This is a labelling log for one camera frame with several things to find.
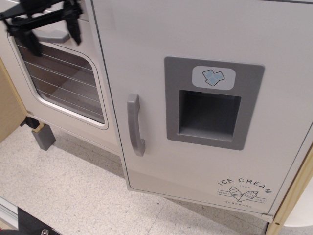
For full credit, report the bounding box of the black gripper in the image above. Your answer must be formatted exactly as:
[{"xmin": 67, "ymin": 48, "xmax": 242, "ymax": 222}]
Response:
[{"xmin": 0, "ymin": 0, "xmax": 83, "ymax": 57}]

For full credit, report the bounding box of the grey fridge door handle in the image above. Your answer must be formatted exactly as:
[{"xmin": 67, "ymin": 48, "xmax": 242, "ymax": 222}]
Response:
[{"xmin": 127, "ymin": 94, "xmax": 146, "ymax": 157}]

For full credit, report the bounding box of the white toy fridge door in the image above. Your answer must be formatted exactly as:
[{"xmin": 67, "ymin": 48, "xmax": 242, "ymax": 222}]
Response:
[{"xmin": 91, "ymin": 0, "xmax": 313, "ymax": 218}]

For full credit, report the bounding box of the white toy oven door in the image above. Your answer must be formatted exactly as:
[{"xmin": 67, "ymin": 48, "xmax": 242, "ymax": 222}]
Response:
[{"xmin": 0, "ymin": 14, "xmax": 122, "ymax": 155}]

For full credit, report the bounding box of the wooden left side panel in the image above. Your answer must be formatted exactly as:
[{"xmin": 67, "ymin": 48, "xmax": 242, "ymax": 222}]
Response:
[{"xmin": 0, "ymin": 59, "xmax": 27, "ymax": 142}]

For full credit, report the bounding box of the grey kitchen leg foot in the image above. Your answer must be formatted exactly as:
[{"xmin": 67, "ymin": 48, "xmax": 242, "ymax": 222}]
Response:
[{"xmin": 32, "ymin": 125, "xmax": 56, "ymax": 151}]

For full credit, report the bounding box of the grey ice dispenser panel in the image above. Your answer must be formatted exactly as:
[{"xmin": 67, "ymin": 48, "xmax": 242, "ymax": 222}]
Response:
[{"xmin": 164, "ymin": 56, "xmax": 265, "ymax": 150}]

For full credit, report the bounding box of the grey oven door handle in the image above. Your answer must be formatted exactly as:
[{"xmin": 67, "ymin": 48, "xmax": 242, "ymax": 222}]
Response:
[{"xmin": 33, "ymin": 29, "xmax": 70, "ymax": 44}]

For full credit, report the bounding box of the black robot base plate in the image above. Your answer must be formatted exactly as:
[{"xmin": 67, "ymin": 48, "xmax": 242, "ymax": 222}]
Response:
[{"xmin": 0, "ymin": 208, "xmax": 62, "ymax": 235}]

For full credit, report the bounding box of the wooden right side post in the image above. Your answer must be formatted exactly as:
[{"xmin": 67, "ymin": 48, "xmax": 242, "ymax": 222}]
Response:
[{"xmin": 265, "ymin": 144, "xmax": 313, "ymax": 235}]

